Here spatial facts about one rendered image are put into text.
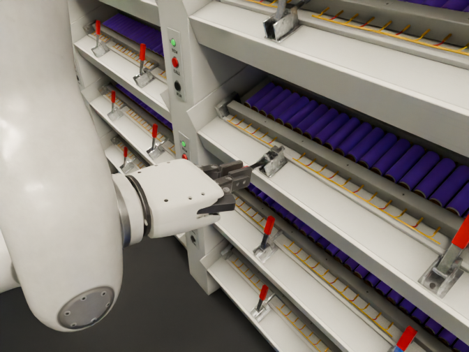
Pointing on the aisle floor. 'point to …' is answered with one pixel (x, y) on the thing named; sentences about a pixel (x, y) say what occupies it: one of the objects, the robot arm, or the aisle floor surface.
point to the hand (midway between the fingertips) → (234, 176)
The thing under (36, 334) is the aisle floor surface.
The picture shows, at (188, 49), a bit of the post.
